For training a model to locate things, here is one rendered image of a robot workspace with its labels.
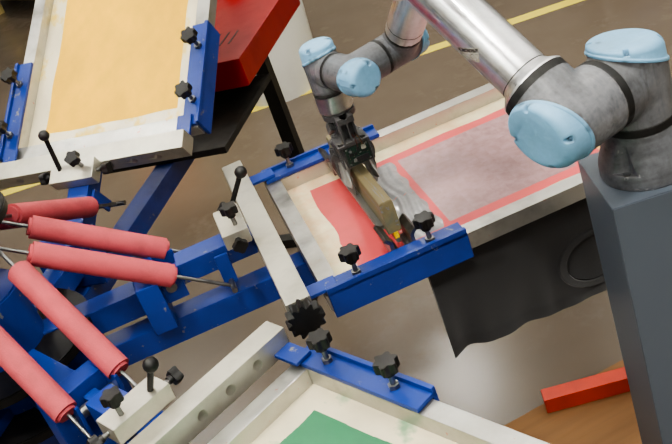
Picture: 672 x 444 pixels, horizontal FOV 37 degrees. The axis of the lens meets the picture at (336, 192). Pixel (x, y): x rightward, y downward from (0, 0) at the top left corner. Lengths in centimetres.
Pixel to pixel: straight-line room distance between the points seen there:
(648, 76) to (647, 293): 37
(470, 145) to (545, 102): 94
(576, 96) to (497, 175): 79
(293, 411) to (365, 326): 177
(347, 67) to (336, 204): 48
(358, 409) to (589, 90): 67
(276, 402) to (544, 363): 153
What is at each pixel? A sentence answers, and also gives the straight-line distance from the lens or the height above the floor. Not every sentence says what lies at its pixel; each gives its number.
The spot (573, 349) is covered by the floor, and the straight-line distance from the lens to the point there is 323.
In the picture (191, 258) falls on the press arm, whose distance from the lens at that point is 220.
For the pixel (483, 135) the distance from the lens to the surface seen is 244.
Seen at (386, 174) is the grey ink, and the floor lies 96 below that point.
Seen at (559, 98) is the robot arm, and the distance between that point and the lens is 149.
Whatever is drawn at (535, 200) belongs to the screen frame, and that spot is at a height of 99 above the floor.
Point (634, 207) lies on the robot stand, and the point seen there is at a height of 119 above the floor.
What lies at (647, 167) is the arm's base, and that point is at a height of 124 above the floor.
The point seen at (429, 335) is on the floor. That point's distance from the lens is 343.
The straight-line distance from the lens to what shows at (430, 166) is 237.
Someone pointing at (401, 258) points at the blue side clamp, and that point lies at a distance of 199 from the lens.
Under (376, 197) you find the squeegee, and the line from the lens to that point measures 206.
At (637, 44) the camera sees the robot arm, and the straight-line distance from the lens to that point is 157.
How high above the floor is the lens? 209
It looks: 28 degrees down
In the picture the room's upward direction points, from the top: 20 degrees counter-clockwise
